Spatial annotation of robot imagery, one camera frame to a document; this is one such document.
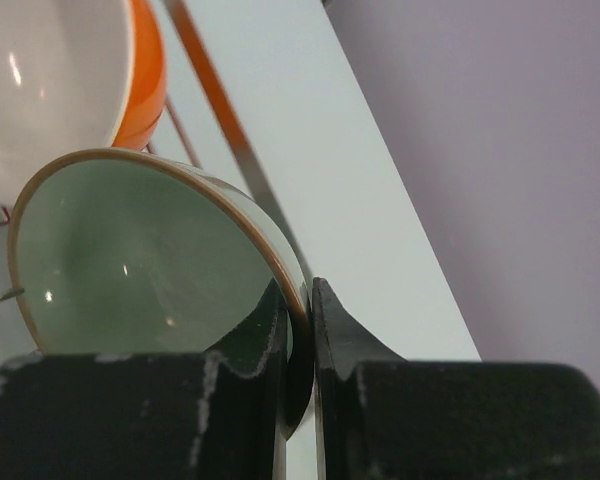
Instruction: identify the chrome wire dish rack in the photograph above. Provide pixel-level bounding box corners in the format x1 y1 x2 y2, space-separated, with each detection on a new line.
0 1 310 314

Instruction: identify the green celadon bowl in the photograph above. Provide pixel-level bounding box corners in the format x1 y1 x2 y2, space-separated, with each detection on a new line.
7 148 313 435

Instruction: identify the orange white bowl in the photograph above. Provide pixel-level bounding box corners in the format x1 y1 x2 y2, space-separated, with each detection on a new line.
0 0 167 205

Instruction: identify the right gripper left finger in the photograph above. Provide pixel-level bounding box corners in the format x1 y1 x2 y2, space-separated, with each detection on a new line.
0 283 288 479

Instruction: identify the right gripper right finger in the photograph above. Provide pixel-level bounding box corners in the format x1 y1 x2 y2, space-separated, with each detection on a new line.
312 278 600 479

